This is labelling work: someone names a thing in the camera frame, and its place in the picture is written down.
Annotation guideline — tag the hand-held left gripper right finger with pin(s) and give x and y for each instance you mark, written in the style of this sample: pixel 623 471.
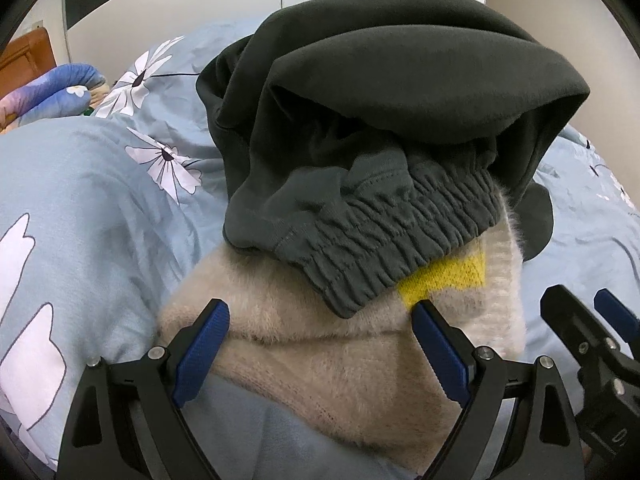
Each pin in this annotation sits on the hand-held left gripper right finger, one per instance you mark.
pixel 440 355

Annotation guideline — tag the colourful printed blanket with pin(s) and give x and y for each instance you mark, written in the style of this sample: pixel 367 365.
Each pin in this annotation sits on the colourful printed blanket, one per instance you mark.
pixel 50 90

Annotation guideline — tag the dark grey sweatpants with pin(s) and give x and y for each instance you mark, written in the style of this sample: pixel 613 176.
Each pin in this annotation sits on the dark grey sweatpants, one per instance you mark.
pixel 375 85

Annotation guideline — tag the light blue floral duvet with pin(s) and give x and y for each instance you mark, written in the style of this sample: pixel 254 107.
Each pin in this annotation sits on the light blue floral duvet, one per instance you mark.
pixel 75 185

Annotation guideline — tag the brown wooden headboard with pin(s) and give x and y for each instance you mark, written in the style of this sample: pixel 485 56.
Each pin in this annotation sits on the brown wooden headboard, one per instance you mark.
pixel 25 55

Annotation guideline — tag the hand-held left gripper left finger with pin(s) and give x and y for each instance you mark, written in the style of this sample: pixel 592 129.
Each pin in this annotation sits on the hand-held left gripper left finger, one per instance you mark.
pixel 200 355

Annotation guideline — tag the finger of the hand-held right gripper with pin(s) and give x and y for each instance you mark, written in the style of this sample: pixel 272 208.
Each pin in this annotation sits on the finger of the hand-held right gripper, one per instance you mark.
pixel 615 312
pixel 570 317

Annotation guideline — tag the beige fuzzy sweater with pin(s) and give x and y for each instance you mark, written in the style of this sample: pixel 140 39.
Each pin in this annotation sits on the beige fuzzy sweater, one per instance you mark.
pixel 325 360

